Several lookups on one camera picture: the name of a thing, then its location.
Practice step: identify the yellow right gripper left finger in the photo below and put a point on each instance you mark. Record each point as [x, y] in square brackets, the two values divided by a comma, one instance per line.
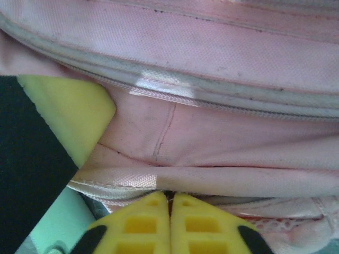
[137, 227]

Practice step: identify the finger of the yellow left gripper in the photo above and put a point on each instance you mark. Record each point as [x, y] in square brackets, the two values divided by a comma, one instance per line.
[66, 111]

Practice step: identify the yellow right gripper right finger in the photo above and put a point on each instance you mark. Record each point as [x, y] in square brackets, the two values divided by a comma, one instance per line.
[206, 227]

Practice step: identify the mint green wallet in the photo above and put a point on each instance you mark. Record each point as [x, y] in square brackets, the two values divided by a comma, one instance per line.
[58, 217]

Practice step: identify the pink student backpack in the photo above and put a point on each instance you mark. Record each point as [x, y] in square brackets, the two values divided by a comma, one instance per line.
[212, 132]

